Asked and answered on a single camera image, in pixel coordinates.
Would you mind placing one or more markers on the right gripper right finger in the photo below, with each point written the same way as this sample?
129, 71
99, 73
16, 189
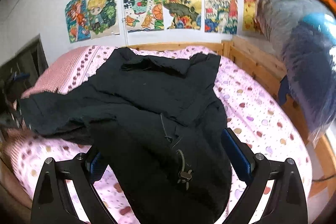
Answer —
287, 200

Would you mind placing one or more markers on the black padded jacket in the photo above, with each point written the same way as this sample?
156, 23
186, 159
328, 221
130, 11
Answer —
158, 123

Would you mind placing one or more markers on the pink apple print quilt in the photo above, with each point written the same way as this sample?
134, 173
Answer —
26, 154

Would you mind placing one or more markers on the red white checked blanket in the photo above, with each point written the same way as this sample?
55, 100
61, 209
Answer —
54, 78

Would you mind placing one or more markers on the blue grey bagged bedding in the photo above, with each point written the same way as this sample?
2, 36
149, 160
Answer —
302, 33

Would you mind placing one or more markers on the mermaid girl drawing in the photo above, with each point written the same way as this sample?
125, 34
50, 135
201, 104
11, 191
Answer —
77, 21

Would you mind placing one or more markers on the bear and chick drawing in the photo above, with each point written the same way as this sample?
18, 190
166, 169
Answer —
250, 24

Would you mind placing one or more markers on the blond boy drawing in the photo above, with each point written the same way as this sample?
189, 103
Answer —
103, 18

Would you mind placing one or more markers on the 2024 pagoda drawing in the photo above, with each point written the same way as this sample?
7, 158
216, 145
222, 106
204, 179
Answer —
221, 16

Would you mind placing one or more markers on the orange slices boat drawing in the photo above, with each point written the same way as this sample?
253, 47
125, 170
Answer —
144, 15

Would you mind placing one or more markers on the yellow landscape drawing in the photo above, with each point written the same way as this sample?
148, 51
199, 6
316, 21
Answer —
184, 14

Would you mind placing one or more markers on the wooden bed frame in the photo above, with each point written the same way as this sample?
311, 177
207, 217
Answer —
275, 77

